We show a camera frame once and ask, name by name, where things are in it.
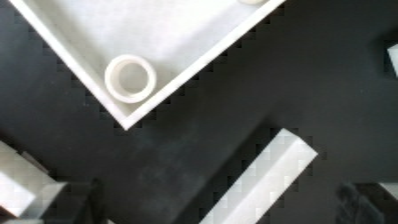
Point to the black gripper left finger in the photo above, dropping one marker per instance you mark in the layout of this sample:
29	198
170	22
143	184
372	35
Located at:
77	207

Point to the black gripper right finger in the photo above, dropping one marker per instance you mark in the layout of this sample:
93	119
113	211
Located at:
367	203

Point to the white table leg with tag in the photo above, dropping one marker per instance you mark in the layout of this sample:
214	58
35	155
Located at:
264	181

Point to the white square tabletop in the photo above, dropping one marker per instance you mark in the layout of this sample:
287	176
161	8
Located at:
138	43

